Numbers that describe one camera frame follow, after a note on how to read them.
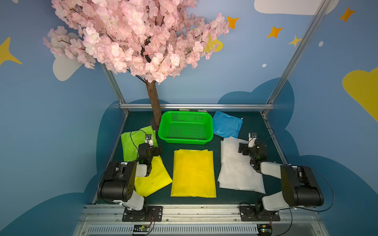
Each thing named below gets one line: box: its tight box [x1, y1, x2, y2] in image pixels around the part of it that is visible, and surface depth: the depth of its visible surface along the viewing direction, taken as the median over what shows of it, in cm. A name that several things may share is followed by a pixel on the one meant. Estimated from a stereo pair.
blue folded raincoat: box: [212, 110, 244, 139], surface depth 114 cm
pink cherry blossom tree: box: [43, 0, 230, 126], surface depth 55 cm
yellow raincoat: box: [170, 149, 217, 199], surface depth 89 cm
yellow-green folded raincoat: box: [134, 155, 173, 198], surface depth 85 cm
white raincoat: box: [217, 136, 266, 195], surface depth 88 cm
